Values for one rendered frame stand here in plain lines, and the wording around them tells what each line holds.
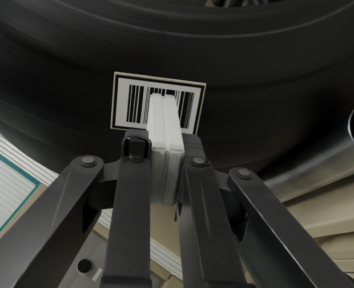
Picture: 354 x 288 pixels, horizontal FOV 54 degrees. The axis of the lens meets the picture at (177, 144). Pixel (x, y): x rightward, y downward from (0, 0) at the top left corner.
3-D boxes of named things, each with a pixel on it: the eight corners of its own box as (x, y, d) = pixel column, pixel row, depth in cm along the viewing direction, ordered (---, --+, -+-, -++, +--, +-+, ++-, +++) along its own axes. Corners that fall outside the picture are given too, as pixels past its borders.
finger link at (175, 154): (167, 149, 15) (185, 151, 15) (163, 93, 21) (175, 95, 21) (159, 206, 16) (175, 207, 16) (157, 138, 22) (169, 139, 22)
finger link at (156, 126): (159, 206, 16) (143, 205, 16) (157, 138, 22) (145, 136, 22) (167, 149, 15) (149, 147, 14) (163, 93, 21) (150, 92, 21)
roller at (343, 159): (221, 214, 57) (226, 188, 58) (246, 223, 57) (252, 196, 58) (353, 144, 24) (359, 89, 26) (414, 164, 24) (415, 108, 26)
